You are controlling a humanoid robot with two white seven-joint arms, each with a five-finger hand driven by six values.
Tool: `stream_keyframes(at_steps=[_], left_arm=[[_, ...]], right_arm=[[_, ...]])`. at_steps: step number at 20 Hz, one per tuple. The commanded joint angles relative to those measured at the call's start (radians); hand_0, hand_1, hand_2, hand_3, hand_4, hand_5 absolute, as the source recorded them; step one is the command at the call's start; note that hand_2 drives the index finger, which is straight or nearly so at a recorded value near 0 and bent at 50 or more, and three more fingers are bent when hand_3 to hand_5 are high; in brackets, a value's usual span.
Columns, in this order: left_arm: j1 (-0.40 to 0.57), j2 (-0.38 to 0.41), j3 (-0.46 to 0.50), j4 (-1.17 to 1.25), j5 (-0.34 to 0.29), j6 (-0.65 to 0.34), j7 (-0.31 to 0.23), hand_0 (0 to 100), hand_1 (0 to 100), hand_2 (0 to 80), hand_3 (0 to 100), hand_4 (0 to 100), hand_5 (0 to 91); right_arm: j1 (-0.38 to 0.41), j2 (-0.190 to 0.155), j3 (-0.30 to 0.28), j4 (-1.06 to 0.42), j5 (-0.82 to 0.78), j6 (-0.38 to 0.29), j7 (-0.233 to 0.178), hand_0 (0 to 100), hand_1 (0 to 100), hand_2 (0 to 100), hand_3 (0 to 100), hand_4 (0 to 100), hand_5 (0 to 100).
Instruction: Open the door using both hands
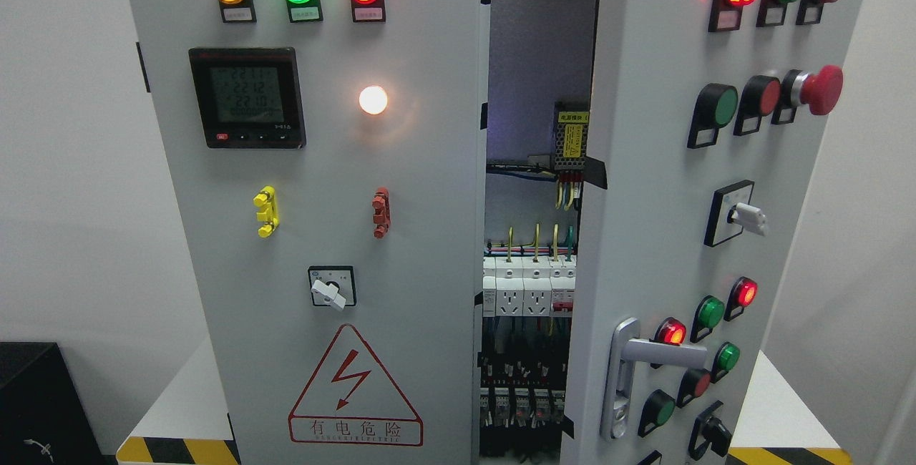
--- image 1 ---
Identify black digital power meter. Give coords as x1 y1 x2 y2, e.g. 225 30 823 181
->
187 47 306 149

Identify red test terminal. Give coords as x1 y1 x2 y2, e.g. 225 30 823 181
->
371 187 391 239

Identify metal mesh power supply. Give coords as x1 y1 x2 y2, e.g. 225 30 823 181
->
552 101 591 172

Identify black yellow hazard tape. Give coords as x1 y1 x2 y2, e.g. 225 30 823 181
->
117 436 240 464

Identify grey cabinet door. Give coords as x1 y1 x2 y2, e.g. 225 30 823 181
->
562 0 862 464
130 0 489 464

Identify yellow test terminal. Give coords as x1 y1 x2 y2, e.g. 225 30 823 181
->
253 185 279 239

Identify black box at left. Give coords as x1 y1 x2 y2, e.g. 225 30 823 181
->
1 342 105 464

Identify relay row with red leds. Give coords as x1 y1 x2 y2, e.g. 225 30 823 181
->
477 352 568 429

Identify red electric hazard warning sticker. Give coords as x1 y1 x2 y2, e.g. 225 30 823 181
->
288 323 424 446

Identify white rotary selector switch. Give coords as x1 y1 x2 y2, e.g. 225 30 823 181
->
308 265 357 312

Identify white selector switch right door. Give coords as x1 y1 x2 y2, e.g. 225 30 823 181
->
704 180 768 247

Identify silver door handle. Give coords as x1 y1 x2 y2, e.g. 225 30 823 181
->
600 316 708 441

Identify red emergency stop button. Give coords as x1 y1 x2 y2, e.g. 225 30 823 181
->
770 65 844 124

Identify white indicator light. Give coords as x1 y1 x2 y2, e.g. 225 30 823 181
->
358 86 389 115

